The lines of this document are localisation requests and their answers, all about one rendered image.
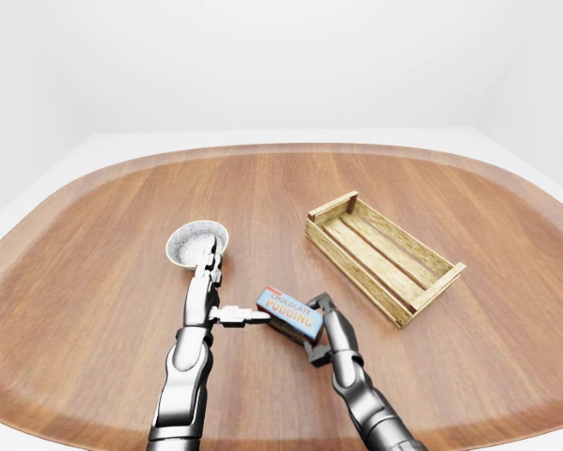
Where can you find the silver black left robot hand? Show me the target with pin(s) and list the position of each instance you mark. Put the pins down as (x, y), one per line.
(200, 300)

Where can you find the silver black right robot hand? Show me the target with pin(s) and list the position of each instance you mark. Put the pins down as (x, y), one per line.
(341, 331)

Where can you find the blue chocolate pudding box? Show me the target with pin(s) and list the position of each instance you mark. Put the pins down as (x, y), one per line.
(288, 314)

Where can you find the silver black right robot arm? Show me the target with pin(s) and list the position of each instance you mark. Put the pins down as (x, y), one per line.
(368, 404)

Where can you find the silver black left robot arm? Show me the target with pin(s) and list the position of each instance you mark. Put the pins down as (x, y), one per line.
(184, 376)

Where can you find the wooden slat tray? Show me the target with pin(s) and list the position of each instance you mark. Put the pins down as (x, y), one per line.
(380, 256)

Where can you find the speckled white bowl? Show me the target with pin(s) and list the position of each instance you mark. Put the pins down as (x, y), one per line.
(192, 242)

